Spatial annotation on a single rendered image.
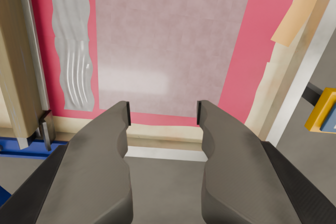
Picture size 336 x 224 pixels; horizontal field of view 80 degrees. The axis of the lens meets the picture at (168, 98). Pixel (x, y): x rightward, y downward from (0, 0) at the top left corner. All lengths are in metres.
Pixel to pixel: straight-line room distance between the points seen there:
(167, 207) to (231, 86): 2.17
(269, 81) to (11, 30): 0.54
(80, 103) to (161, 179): 1.75
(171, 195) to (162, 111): 1.93
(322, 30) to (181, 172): 1.83
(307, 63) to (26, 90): 0.58
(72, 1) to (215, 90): 0.36
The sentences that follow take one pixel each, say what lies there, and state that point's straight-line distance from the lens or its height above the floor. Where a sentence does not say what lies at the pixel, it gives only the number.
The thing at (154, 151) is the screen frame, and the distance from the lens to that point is 0.56.
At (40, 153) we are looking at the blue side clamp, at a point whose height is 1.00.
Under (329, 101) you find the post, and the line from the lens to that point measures 0.68.
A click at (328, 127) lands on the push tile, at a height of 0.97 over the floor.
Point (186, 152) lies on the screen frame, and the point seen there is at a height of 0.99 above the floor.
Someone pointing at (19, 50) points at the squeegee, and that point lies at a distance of 0.46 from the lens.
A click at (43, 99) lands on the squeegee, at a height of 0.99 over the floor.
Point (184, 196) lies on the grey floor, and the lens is 2.44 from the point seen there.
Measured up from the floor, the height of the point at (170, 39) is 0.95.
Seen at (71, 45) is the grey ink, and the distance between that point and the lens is 0.49.
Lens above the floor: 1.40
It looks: 61 degrees down
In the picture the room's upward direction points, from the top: 176 degrees clockwise
